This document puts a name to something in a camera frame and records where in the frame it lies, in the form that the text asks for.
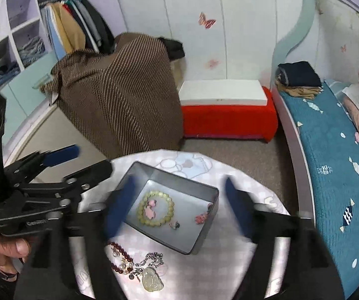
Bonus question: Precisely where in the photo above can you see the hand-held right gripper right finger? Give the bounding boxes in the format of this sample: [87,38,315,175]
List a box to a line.
[225,177,345,300]

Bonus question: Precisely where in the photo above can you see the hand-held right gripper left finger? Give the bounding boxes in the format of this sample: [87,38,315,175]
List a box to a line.
[14,175,136,300]

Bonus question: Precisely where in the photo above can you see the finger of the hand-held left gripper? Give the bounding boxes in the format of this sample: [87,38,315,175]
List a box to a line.
[14,159,114,199]
[4,144,80,179]

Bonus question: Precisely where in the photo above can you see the red bead bracelet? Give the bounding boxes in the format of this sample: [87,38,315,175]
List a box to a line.
[107,241,135,272]

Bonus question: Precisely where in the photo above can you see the green bead bracelet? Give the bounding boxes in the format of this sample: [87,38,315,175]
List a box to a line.
[136,190,175,226]

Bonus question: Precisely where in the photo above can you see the grey metal box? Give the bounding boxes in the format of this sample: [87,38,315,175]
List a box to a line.
[121,161,220,255]

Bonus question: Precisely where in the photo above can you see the silver necklace with jade pendant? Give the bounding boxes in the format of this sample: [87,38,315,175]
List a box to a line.
[126,251,168,291]

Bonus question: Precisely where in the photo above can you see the person's left hand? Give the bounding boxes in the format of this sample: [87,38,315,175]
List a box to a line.
[0,237,31,277]

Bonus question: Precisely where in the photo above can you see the pink flower pendant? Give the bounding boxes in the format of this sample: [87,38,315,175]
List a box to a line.
[144,198,158,220]

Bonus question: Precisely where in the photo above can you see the folded blue jeans stack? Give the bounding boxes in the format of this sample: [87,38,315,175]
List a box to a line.
[0,63,21,86]

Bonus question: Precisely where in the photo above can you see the lilac wardrobe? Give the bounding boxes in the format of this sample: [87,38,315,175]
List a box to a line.
[0,0,122,163]

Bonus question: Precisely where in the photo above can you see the brown striped blanket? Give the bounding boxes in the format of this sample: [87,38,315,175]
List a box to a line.
[40,32,184,161]

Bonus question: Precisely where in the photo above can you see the red bench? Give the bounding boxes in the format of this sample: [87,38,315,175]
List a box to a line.
[179,86,279,143]

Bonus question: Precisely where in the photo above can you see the folded grey clothes stack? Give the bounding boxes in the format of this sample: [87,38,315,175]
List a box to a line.
[17,36,46,65]

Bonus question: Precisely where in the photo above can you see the blue printed bedsheet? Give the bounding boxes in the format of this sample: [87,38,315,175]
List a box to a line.
[279,79,359,299]

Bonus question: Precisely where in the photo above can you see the white bench cushion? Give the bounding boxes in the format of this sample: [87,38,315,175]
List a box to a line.
[178,80,269,107]

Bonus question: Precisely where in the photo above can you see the row of hanging clothes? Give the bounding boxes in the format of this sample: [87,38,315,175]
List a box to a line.
[40,0,116,54]

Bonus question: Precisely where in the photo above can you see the tan folded clothes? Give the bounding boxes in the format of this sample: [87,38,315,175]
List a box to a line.
[276,80,324,100]

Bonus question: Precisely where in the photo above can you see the navy folded clothes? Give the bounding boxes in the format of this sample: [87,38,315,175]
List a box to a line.
[275,61,323,88]

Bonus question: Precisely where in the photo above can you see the black garment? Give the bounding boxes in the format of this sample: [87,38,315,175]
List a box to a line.
[157,37,186,62]

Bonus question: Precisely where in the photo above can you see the white pillow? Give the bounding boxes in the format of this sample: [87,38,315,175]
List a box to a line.
[341,83,359,123]

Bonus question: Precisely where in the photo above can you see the large pink butterfly sticker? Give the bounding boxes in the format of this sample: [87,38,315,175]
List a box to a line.
[198,12,217,30]

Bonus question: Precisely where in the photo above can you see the floral padded headboard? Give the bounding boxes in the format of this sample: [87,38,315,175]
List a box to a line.
[273,0,359,101]

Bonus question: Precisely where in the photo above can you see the grey bed frame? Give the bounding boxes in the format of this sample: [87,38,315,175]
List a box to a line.
[271,87,316,227]

